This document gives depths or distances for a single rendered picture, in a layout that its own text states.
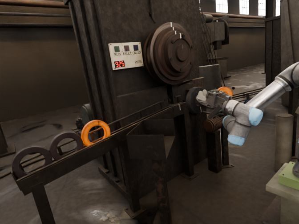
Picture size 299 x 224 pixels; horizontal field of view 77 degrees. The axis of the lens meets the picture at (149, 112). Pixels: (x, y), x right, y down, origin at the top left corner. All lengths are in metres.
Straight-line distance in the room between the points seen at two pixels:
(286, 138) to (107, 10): 1.68
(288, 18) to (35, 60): 6.65
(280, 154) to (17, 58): 6.95
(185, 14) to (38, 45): 6.00
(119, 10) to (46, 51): 5.99
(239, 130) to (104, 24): 1.07
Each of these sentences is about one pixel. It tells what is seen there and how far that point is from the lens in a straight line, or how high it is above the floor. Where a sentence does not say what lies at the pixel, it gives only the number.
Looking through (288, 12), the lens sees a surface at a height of 1.58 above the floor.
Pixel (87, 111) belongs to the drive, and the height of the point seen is 0.61.
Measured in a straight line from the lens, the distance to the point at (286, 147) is 1.93.
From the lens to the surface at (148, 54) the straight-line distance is 1.43.
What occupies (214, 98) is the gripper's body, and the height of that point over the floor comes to 0.85.
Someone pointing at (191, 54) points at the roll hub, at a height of 1.10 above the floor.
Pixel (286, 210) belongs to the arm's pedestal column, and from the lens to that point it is 1.47.
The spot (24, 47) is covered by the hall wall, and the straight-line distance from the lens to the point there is 7.31.
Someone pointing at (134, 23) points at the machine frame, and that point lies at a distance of 1.56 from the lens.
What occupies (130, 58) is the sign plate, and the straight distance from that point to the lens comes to 1.46.
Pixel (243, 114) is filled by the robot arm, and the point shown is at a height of 0.79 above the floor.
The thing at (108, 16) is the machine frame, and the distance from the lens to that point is 1.47.
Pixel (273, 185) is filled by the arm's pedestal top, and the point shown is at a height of 0.30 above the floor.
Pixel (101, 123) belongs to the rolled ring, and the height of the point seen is 0.74.
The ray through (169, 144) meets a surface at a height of 0.60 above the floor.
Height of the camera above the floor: 1.06
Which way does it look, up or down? 14 degrees down
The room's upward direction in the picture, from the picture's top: 8 degrees counter-clockwise
